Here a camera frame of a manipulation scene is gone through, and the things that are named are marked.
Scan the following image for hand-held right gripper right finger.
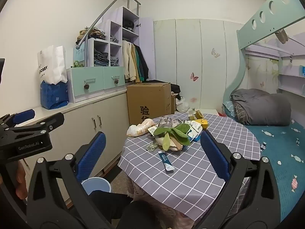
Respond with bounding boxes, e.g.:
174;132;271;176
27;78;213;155
195;131;280;229

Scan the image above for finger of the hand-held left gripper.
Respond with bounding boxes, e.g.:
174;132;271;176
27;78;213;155
0;109;36;130
8;113;65;136

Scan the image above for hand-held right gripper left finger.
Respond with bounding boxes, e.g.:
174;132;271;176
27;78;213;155
26;132;108;229

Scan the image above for light blue bin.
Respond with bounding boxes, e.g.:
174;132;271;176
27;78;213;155
81;177;112;196

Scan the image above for brown paper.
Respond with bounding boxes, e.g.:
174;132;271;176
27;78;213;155
170;137;183;150

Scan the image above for person's left hand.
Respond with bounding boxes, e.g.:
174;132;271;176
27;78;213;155
16;163;28;198

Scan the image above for blue plastic package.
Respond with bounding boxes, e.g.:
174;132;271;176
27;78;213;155
40;80;69;110

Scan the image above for cream low cabinet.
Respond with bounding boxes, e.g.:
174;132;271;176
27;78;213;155
0;87;130;209

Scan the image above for yellow white carton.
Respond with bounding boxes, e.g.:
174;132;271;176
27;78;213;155
191;119;208;130

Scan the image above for grey checked tablecloth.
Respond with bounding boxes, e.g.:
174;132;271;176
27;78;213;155
118;113;261;221

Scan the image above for green leafy vegetable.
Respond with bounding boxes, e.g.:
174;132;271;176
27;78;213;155
154;123;191;152

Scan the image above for yellow small box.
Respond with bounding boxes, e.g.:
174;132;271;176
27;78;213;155
189;110;204;120

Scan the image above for blue sachet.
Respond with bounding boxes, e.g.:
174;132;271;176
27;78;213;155
158;151;174;171

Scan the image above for blue checked pillow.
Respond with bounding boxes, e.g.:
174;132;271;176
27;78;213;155
223;100;236;118

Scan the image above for white orange plastic bag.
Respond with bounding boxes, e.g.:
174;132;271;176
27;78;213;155
126;118;156;137

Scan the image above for white paper bag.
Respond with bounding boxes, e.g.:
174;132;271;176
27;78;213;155
37;45;68;85

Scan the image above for clear plastic wrapper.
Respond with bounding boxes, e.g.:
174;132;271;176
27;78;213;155
156;116;185;134

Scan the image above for person's black trousers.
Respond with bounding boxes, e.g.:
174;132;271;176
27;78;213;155
88;191;158;229

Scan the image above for mint green drawer unit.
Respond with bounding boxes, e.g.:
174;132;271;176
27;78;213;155
67;65;127;103

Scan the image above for teal patterned bed sheet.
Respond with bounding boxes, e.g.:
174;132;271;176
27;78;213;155
223;110;305;222

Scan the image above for grey duvet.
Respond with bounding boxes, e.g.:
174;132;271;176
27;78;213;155
231;89;291;126

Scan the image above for light blue board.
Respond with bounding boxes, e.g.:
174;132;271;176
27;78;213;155
73;46;86;64

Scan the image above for large cardboard box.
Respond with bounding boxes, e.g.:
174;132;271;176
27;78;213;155
127;82;172;127

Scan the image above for folded jeans stack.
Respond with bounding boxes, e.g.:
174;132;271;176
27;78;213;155
94;48;110;66

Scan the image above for grey metal handrail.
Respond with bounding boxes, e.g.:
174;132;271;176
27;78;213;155
76;0;141;50

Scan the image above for olive folded clothes pile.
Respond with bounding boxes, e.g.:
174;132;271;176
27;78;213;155
77;28;106;41

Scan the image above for cream jacket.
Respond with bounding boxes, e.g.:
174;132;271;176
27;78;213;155
122;41;137;81

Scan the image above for green garment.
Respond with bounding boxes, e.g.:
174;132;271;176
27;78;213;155
136;46;144;81

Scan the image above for black jacket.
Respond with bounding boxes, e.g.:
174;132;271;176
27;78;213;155
138;46;149;80

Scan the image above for white panelled wardrobe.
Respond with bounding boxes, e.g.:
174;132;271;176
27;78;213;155
152;18;246;112

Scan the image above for purple white cube shelf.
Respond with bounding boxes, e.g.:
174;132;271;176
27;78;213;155
87;7;155;83

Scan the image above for black folded cloth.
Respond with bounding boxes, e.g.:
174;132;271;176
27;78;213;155
123;19;135;31

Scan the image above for mint green bunk bed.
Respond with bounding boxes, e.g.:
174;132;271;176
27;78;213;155
223;0;305;134

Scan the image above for brown hanging pouch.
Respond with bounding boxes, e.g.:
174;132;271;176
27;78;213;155
276;29;289;44

